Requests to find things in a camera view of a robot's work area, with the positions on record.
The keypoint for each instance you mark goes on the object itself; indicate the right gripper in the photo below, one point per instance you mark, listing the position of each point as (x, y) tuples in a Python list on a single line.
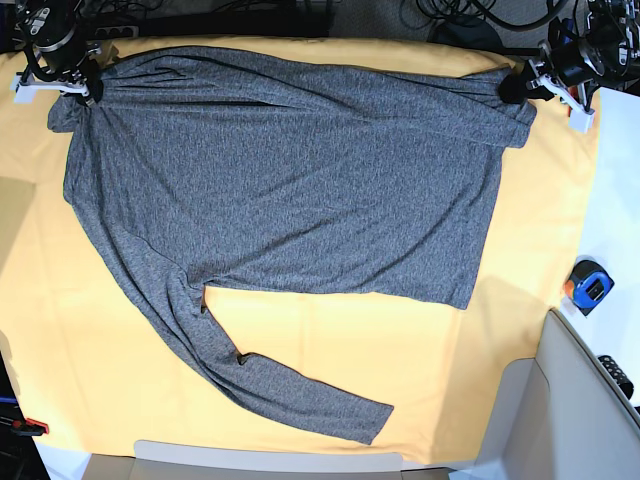
[(66, 68)]

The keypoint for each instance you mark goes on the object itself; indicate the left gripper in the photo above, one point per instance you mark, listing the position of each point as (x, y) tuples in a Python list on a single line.
[(541, 79)]

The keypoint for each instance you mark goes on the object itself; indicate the grey long-sleeve shirt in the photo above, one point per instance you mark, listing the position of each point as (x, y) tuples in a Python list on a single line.
[(204, 167)]

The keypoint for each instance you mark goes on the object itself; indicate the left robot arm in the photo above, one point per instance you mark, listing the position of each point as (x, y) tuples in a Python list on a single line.
[(606, 51)]

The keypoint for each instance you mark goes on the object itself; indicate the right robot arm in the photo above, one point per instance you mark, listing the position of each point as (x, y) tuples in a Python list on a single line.
[(45, 23)]

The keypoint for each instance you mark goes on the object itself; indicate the black power strip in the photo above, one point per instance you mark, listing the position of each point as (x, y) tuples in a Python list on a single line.
[(116, 31)]

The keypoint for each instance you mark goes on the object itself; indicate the red black clamp right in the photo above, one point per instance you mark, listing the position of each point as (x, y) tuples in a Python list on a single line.
[(579, 94)]

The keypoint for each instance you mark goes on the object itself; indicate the red black clamp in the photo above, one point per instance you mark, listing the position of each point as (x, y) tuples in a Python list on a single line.
[(579, 94), (29, 428)]

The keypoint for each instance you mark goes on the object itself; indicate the blue black tape measure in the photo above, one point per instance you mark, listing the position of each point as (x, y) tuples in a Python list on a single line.
[(587, 285)]

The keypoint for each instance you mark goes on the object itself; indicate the yellow table cloth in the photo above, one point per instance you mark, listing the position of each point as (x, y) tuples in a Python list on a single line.
[(82, 359)]

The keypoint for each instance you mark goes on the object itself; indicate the red black clamp left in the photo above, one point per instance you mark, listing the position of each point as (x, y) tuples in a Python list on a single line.
[(29, 428)]

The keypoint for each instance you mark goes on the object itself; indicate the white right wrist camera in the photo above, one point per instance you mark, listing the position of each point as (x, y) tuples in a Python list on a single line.
[(24, 90)]

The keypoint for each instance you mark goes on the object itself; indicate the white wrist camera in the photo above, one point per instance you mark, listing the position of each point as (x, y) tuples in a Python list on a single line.
[(581, 120), (24, 90)]

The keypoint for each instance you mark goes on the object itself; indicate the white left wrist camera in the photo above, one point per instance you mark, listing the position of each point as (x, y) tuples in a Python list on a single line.
[(581, 120)]

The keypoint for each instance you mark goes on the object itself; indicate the black textured handle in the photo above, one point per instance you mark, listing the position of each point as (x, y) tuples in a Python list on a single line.
[(618, 375)]

